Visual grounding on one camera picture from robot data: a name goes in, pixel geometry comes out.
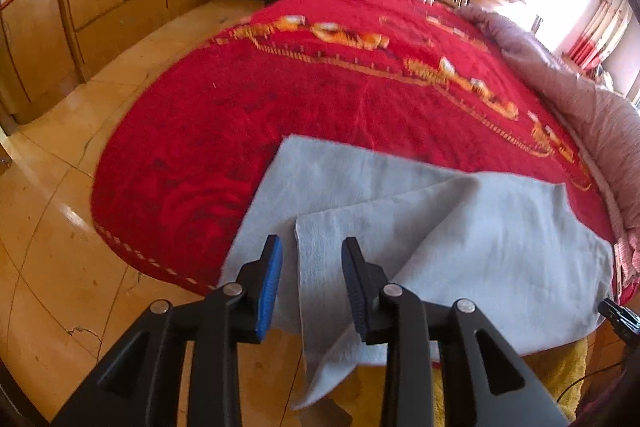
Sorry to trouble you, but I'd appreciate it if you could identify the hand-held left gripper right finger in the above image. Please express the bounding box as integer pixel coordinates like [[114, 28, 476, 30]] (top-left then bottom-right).
[[341, 237, 571, 427]]

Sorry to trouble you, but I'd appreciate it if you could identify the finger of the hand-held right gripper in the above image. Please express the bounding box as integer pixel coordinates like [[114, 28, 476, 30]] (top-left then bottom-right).
[[597, 298, 640, 339]]

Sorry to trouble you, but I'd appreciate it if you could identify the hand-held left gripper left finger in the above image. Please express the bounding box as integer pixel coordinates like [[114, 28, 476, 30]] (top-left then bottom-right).
[[50, 234, 284, 427]]

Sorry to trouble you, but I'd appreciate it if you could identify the grey towel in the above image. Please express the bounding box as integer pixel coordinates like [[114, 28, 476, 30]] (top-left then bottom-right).
[[217, 134, 615, 410]]

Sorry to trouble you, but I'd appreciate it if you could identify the yellow bed sheet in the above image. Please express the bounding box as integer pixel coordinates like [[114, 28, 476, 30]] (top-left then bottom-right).
[[430, 337, 590, 427]]

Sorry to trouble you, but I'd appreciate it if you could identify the red rose-print blanket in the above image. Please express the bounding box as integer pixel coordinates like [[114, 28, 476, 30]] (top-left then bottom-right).
[[90, 0, 617, 298]]

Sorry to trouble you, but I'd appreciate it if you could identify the pink checkered quilt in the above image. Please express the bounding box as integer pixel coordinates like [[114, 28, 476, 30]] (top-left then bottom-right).
[[457, 4, 640, 300]]

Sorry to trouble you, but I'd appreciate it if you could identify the red and white curtain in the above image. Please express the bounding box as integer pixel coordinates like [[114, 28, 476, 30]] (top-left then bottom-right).
[[567, 0, 635, 72]]

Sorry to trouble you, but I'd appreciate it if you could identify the black cable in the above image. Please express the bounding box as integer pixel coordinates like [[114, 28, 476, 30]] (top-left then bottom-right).
[[554, 354, 628, 410]]

